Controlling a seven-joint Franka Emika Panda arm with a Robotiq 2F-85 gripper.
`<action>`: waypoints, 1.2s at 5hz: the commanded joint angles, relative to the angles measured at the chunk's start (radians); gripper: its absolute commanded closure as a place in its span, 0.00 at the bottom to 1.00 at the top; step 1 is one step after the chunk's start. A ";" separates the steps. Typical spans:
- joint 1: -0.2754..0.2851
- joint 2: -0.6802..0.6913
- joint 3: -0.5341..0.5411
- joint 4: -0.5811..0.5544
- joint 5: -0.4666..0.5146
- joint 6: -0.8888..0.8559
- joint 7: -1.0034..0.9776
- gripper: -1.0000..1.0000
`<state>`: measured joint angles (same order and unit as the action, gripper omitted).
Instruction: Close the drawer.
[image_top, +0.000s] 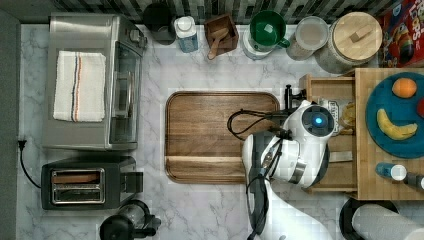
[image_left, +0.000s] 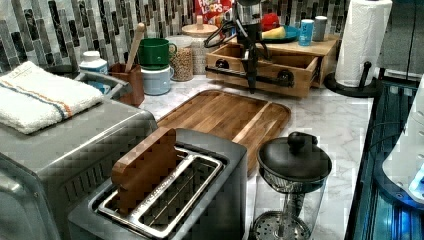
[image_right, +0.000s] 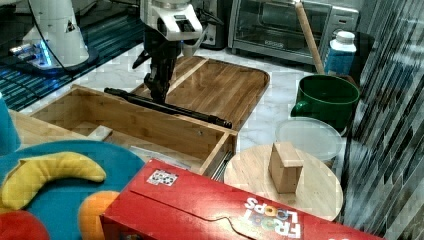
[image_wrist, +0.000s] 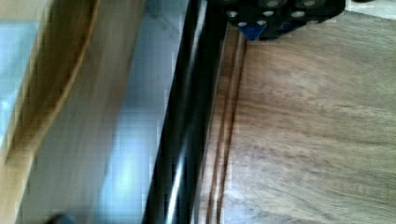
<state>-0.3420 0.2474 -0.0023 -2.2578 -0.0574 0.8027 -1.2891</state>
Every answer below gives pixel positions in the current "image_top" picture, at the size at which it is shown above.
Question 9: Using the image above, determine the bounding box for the black round canister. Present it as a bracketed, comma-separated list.
[143, 3, 176, 45]

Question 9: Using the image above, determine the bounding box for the striped white dish towel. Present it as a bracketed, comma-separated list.
[53, 51, 106, 122]

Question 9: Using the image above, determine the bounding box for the dark small bottle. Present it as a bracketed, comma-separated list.
[404, 172, 424, 191]

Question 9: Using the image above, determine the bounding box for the colourful cereal box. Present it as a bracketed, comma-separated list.
[379, 0, 424, 68]

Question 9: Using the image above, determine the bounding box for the blue white small bottle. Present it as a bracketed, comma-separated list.
[375, 162, 407, 181]

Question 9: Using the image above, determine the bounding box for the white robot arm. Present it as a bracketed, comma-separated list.
[242, 100, 335, 240]

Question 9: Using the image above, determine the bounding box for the clear lidded jar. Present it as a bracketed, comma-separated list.
[286, 16, 329, 61]

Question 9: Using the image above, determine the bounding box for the green mug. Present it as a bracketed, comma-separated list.
[249, 10, 290, 52]

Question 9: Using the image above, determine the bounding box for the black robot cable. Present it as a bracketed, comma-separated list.
[226, 108, 291, 142]

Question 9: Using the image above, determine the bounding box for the orange fruit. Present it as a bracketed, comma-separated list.
[392, 78, 417, 98]

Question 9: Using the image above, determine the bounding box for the clear blue-liquid bottle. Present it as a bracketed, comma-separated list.
[174, 16, 198, 53]

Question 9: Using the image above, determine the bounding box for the light wooden drawer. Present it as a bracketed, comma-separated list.
[284, 73, 358, 195]

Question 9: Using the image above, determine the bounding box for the dark wooden cutting board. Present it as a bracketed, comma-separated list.
[165, 91, 280, 184]

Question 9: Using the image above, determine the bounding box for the red fruit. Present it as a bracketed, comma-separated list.
[416, 98, 424, 118]

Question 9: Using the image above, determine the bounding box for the white chips bag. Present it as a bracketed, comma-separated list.
[318, 98, 340, 136]

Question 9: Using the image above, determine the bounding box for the light wooden cabinet top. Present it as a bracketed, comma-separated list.
[355, 68, 423, 200]

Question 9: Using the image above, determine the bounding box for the jar with wooden lid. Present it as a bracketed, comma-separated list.
[314, 12, 382, 74]

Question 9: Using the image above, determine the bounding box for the wooden box with scoop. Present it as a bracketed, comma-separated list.
[204, 13, 239, 60]

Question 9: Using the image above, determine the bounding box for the yellow banana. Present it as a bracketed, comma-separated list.
[377, 109, 418, 141]

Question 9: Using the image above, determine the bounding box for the stainless toaster oven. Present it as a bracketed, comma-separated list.
[42, 13, 147, 151]

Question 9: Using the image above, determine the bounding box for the black power cord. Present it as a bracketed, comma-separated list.
[17, 139, 42, 189]

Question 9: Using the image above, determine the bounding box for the blue plate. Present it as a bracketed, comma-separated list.
[365, 72, 424, 159]

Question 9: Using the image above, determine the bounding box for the black two-slot toaster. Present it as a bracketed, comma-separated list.
[41, 156, 143, 211]

